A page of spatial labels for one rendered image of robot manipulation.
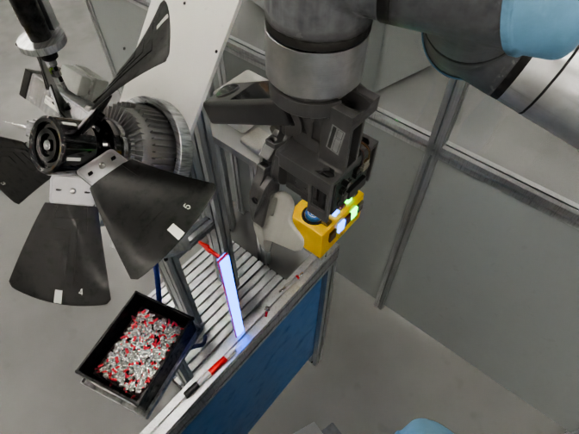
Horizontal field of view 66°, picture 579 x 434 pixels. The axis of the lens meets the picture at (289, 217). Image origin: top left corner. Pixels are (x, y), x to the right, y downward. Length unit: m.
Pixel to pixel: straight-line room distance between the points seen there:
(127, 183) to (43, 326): 1.43
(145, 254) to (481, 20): 0.69
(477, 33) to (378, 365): 1.78
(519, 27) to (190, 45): 0.94
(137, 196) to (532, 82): 0.70
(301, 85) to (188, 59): 0.83
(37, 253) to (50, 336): 1.16
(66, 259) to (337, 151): 0.83
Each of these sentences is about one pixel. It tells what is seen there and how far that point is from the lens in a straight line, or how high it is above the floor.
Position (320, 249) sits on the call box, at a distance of 0.98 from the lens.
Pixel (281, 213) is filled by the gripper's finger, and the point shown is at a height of 1.49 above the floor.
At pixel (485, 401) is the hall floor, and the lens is 2.06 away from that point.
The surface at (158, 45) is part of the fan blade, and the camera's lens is 0.85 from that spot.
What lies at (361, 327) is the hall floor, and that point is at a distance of 2.03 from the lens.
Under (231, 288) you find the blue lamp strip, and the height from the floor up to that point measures 1.08.
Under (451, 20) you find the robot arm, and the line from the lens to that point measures 0.28.
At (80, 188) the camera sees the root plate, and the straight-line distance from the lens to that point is 1.07.
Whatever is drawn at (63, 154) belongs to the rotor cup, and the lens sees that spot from 0.98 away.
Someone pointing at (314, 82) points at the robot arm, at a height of 1.65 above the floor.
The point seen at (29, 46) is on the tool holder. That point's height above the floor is 1.47.
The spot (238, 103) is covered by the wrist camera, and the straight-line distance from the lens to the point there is 0.42.
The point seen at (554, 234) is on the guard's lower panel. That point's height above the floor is 0.90.
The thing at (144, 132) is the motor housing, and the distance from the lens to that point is 1.06.
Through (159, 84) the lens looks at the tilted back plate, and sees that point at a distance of 1.20.
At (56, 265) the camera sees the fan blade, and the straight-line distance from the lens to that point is 1.11.
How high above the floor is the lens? 1.84
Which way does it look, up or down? 53 degrees down
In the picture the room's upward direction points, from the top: straight up
